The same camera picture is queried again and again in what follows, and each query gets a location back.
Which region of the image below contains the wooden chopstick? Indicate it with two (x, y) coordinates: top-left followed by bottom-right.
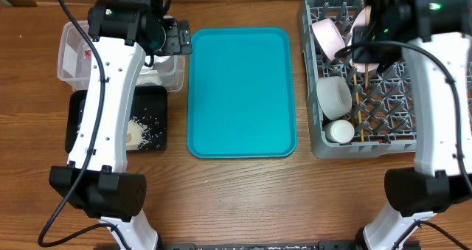
(364, 0), (370, 88)
(352, 72), (365, 143)

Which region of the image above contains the pink plate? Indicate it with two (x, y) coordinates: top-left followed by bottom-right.
(347, 9), (379, 73)

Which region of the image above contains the pink bowl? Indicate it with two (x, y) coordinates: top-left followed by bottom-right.
(311, 18), (345, 60)

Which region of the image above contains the white napkin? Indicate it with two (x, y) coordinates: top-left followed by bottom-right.
(136, 56), (174, 86)

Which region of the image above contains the grey bowl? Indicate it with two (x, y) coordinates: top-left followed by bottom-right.
(316, 76), (353, 120)

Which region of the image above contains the small white cup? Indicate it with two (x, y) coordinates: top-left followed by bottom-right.
(323, 119), (355, 144)

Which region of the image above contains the rice pile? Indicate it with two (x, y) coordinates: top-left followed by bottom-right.
(126, 108), (167, 152)

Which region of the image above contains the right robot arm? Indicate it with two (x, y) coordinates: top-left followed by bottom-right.
(347, 0), (471, 249)

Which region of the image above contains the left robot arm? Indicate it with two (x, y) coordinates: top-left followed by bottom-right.
(49, 0), (192, 249)

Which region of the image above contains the grey dishwasher rack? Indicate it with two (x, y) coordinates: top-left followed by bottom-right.
(298, 0), (417, 159)

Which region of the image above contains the black tray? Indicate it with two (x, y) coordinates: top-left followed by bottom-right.
(65, 86), (167, 153)

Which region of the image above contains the teal serving tray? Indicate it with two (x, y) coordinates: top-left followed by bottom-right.
(187, 27), (297, 159)

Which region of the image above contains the clear plastic bin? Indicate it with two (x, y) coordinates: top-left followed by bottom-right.
(58, 22), (185, 92)

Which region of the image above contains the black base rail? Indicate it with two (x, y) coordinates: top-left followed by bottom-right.
(94, 238), (364, 250)

